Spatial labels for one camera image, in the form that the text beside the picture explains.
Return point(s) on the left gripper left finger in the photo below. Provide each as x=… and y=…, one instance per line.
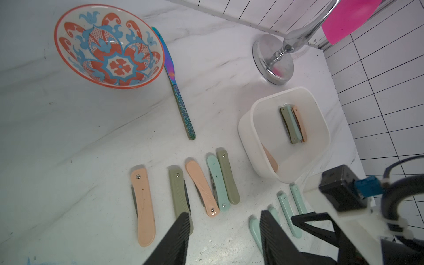
x=172, y=250

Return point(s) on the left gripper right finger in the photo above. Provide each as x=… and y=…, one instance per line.
x=278, y=248

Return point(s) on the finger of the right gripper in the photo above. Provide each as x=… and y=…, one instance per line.
x=335, y=238

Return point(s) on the mint folding fruit knife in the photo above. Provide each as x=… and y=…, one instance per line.
x=295, y=190

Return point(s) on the pink folding fruit knife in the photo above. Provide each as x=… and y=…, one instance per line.
x=195, y=172

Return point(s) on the olive folding fruit knife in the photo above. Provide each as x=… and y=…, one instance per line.
x=231, y=188

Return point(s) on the white plastic storage box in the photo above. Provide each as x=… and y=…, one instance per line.
x=263, y=124

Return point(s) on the hidden mint knife in box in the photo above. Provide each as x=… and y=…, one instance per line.
x=295, y=123

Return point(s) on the iridescent butter knife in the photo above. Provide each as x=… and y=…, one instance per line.
x=169, y=67

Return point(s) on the chrome glass holder stand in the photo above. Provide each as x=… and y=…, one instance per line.
x=272, y=56

